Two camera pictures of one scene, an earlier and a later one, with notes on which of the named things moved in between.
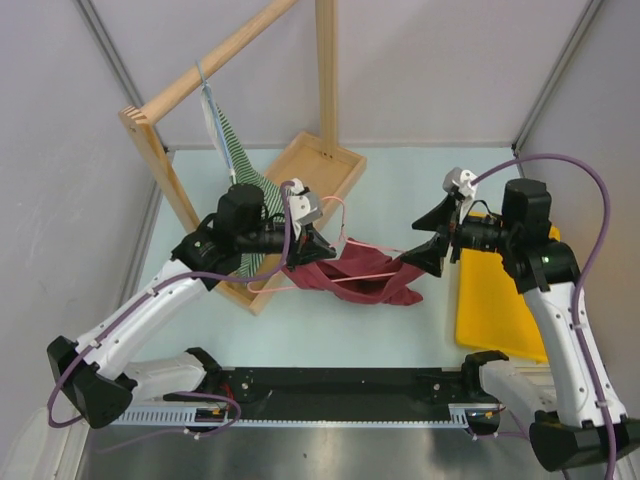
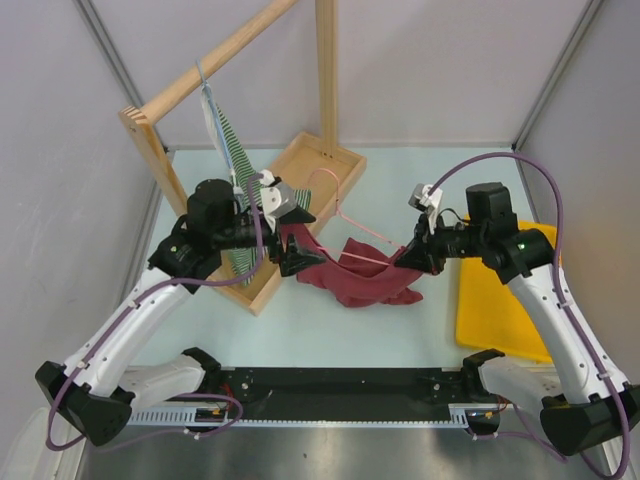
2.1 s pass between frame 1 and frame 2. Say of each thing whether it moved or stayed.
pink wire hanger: moved
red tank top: stayed
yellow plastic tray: stayed
